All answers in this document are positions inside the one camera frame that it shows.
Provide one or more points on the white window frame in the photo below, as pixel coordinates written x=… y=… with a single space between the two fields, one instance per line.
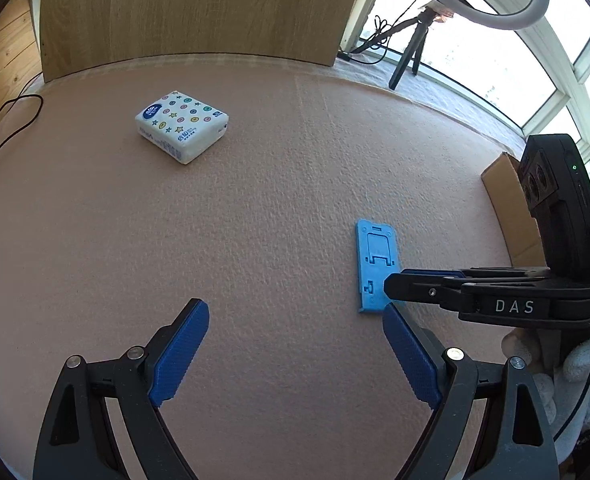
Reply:
x=540 y=110

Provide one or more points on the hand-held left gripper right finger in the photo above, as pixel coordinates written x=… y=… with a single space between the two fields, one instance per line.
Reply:
x=410 y=355

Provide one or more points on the white dotted tissue pack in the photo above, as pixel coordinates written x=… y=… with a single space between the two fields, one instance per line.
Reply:
x=180 y=125

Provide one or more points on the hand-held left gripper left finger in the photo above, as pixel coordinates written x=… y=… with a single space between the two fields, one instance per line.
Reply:
x=180 y=350

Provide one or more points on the large light wooden board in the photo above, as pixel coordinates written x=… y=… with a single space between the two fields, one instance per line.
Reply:
x=200 y=10

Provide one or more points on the wooden plank panel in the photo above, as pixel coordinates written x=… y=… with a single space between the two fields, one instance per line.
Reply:
x=5 y=70

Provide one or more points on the cardboard box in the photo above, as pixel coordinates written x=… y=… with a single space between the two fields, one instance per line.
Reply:
x=515 y=220

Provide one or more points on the blue folding phone stand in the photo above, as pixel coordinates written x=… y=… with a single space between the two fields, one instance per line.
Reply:
x=375 y=260

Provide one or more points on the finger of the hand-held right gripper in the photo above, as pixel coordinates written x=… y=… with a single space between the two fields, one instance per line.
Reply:
x=420 y=290
x=435 y=274

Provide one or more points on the black power strip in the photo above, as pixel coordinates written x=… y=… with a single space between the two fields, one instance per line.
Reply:
x=343 y=54

